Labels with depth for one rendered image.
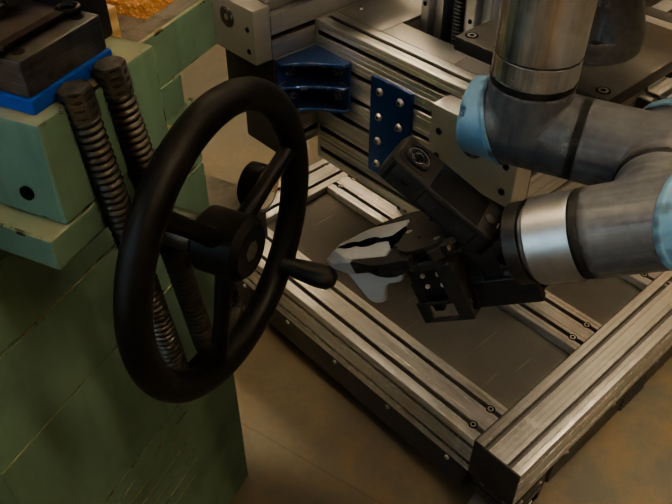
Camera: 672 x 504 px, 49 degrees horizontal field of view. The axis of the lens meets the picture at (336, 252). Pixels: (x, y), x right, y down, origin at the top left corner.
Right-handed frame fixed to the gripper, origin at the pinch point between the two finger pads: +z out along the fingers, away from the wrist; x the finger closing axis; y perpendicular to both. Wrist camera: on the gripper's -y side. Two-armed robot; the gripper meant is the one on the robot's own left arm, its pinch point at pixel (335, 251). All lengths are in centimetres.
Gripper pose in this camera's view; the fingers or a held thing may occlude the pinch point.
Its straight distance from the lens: 73.6
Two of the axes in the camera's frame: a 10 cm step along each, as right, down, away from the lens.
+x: 4.4, -5.7, 7.0
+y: 4.3, 8.1, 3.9
